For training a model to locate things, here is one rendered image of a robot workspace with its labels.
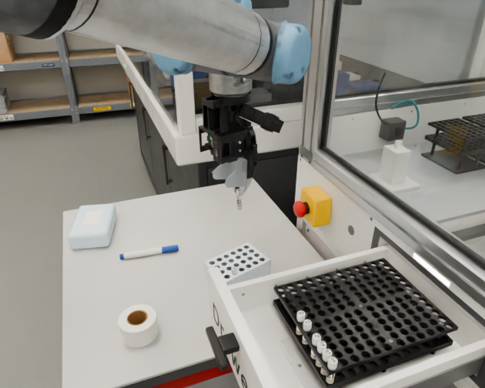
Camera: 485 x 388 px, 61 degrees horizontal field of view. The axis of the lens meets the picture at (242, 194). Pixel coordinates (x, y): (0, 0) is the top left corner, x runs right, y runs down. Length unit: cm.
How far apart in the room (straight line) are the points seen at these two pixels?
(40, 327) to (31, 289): 28
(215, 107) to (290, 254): 44
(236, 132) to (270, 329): 34
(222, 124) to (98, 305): 45
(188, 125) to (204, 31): 89
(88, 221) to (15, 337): 104
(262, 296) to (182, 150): 69
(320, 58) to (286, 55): 41
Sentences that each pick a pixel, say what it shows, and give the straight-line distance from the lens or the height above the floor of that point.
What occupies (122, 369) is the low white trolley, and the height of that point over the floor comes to 76.
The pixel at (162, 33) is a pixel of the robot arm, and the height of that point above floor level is 132.
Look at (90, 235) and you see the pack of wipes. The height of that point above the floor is 80.
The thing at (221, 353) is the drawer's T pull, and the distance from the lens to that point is 60.
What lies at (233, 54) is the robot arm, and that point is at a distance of 46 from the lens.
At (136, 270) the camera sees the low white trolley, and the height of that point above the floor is 76.
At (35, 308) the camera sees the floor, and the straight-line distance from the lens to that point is 216.
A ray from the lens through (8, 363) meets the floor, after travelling 197.
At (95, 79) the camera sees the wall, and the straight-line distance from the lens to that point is 477.
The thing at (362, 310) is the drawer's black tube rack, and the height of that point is 90.
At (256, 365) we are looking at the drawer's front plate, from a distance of 57.
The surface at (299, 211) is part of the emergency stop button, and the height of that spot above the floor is 88.
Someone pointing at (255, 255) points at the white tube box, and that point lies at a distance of 95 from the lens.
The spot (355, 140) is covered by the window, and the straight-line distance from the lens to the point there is 87.
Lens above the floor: 138
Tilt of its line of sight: 30 degrees down
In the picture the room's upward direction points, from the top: straight up
